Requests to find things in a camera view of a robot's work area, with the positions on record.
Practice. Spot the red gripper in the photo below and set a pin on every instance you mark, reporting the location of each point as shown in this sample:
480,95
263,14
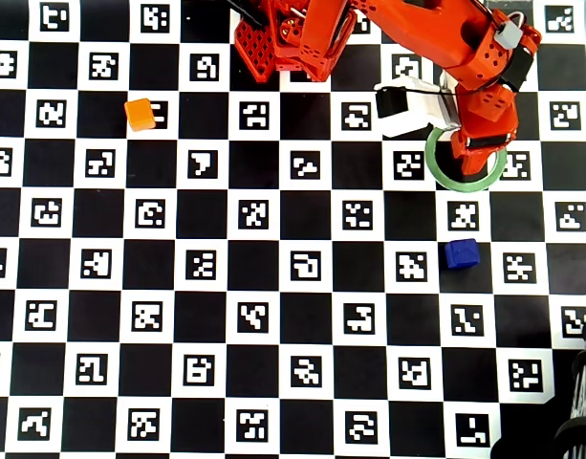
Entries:
487,142

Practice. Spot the blue cube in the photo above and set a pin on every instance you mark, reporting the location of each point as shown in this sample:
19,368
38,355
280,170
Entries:
461,253

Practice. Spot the orange cube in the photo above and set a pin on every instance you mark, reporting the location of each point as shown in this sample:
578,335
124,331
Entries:
139,115

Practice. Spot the black white marker mat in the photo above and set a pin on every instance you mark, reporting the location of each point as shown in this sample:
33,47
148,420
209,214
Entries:
292,296

